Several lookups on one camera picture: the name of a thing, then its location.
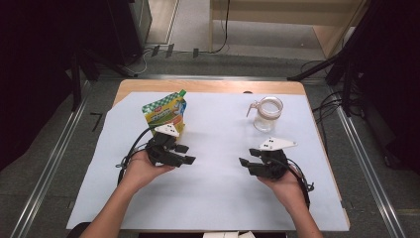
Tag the black cabinet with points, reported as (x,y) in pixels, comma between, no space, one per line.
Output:
(125,29)

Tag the yellow green snack pouch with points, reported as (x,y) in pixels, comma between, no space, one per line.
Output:
(165,110)

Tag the black metal stand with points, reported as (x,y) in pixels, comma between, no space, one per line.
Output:
(76,86)
(317,67)

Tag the person's right hand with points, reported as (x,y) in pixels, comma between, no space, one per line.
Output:
(289,191)

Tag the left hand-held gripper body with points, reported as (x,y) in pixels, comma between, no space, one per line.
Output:
(160,153)

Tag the metal floor rail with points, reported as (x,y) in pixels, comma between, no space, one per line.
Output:
(366,158)
(49,168)

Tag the person's left hand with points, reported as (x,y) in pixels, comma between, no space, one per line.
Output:
(140,173)

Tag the dark table grommet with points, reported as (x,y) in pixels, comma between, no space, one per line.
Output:
(247,92)

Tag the white paper sheet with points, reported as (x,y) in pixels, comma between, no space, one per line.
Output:
(214,198)

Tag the white paper sheets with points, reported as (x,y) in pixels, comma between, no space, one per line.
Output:
(228,235)

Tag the clear glass jar with lid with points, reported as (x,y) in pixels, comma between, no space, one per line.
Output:
(266,120)

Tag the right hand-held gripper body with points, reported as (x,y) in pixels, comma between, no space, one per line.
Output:
(270,167)

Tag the black curtain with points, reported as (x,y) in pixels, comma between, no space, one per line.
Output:
(393,66)
(33,66)

